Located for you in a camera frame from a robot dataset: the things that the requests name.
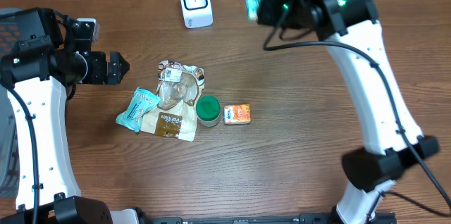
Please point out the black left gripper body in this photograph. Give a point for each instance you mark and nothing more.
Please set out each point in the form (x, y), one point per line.
(97, 69)

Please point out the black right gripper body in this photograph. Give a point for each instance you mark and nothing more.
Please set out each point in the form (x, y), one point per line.
(272, 10)

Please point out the mint green wipes pack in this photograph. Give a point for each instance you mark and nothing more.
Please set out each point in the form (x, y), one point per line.
(142, 102)

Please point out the clear bag bread package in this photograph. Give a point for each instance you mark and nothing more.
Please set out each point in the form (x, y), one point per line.
(179, 88)

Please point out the green lid clear jar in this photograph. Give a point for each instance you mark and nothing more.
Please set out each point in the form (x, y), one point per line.
(208, 110)

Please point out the orange tissue pack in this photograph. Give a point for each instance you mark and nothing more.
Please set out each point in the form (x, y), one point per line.
(237, 114)

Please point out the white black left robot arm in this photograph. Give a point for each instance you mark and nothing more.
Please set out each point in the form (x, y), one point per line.
(44, 55)

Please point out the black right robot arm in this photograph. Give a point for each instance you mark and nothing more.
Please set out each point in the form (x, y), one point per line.
(393, 142)

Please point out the white barcode scanner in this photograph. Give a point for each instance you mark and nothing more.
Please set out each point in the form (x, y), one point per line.
(197, 13)

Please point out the dark grey mesh basket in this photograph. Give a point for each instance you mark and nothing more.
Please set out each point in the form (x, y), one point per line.
(9, 144)

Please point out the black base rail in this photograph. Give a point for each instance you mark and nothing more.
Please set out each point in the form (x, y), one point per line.
(305, 218)

